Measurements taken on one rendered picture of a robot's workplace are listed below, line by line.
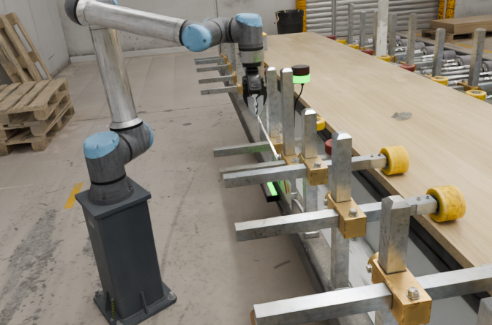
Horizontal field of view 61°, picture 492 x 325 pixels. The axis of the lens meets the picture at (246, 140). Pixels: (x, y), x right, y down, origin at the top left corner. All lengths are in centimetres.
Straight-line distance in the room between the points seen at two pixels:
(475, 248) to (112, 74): 147
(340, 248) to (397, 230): 33
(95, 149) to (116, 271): 56
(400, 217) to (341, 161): 25
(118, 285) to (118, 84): 89
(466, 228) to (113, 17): 129
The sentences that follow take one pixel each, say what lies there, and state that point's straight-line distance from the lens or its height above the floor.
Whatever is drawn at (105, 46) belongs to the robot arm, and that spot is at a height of 123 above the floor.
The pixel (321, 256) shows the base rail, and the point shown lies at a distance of 127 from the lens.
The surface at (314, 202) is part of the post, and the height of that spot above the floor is 82.
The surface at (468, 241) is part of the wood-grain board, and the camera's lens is 105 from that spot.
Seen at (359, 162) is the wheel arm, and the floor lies 95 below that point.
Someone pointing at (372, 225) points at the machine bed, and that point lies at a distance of 141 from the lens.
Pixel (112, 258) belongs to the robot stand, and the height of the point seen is 37.
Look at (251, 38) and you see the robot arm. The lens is 150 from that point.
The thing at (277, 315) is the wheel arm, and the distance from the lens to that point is 73.
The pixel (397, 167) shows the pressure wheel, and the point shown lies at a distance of 125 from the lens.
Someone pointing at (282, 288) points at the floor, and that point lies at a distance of 222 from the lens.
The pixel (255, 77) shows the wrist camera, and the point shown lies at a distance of 151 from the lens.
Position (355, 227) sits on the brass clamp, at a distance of 95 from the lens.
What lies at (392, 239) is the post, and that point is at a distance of 76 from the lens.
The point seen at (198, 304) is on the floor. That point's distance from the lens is 218.
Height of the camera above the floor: 148
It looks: 22 degrees down
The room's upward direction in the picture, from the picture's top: 4 degrees counter-clockwise
